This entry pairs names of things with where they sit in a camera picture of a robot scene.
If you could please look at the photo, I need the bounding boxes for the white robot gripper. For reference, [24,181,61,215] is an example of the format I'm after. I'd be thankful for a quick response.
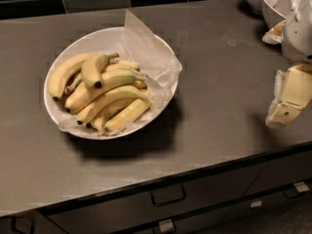
[265,0,312,129]

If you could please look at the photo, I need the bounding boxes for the short banana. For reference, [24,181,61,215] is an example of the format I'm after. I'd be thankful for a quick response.
[81,53,119,89]

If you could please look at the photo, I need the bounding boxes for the cream object by bowl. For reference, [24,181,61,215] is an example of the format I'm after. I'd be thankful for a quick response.
[262,20,286,45]

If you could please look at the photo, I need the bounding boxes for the white bowl top right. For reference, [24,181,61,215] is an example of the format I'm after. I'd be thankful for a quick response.
[261,0,300,28]

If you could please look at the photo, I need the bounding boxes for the bottom front banana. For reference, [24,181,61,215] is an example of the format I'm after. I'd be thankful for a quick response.
[103,98,152,135]

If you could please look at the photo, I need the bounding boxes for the back right banana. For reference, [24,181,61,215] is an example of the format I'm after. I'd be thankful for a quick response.
[109,59,139,71]

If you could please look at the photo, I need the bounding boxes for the lower middle banana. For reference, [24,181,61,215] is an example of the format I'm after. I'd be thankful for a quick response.
[76,85,148,125]

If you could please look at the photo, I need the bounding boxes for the banana under front pair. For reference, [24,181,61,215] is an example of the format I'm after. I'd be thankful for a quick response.
[89,98,134,136]

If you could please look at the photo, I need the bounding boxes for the long middle banana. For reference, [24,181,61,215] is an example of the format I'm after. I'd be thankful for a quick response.
[64,69,147,114]

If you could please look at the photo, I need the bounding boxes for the small hidden banana left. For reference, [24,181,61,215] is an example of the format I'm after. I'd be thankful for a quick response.
[64,72,82,96]

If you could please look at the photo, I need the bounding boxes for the leftmost curved banana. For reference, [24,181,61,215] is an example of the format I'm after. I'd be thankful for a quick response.
[48,54,91,101]

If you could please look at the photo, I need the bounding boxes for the grey drawer front right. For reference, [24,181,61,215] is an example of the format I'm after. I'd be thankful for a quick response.
[245,151,312,196]

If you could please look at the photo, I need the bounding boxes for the grey drawer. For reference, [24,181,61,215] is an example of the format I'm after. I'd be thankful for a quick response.
[245,151,312,196]
[50,164,263,234]

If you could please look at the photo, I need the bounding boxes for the white label right drawer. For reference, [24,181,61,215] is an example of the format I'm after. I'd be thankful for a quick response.
[293,181,310,193]

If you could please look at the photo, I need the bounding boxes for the white label drawer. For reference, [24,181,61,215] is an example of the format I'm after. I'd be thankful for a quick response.
[293,181,310,193]
[159,219,176,233]

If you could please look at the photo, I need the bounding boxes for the white label on drawer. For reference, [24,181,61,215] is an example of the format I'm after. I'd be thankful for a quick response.
[251,201,262,209]

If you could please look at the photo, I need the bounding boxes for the white paper liner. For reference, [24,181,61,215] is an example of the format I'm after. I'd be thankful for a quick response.
[58,9,183,137]

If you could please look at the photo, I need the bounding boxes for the grey drawer front middle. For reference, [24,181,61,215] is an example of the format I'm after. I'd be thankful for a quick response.
[50,164,263,234]

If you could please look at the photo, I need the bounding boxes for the white label bottom drawer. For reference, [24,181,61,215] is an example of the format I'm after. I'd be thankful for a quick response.
[159,219,176,233]

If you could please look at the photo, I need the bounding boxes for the black drawer handle right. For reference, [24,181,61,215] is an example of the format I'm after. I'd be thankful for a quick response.
[284,185,310,199]

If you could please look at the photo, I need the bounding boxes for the black drawer handle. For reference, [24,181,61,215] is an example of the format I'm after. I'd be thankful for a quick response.
[284,185,310,199]
[150,185,186,207]

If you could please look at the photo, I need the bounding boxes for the black drawer handle middle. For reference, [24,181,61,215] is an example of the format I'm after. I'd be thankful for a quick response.
[150,185,186,207]

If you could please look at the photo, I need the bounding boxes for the black handle left drawer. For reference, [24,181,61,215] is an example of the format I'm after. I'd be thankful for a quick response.
[10,216,35,234]

